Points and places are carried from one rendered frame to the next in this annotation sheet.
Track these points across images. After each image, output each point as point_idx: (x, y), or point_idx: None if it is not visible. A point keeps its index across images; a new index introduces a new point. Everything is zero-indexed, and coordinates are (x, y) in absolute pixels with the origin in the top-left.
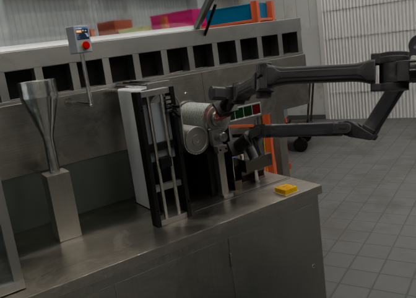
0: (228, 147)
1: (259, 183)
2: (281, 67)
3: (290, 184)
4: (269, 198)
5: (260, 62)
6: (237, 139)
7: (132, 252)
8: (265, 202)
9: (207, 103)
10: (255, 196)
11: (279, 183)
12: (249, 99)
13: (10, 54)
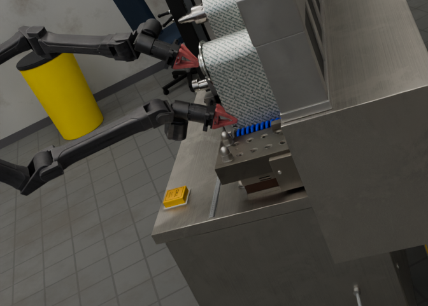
0: (233, 111)
1: (233, 186)
2: (9, 38)
3: (173, 198)
4: (181, 182)
5: (33, 26)
6: (199, 104)
7: (202, 95)
8: (177, 176)
9: (221, 37)
10: (201, 173)
11: (208, 203)
12: (114, 58)
13: None
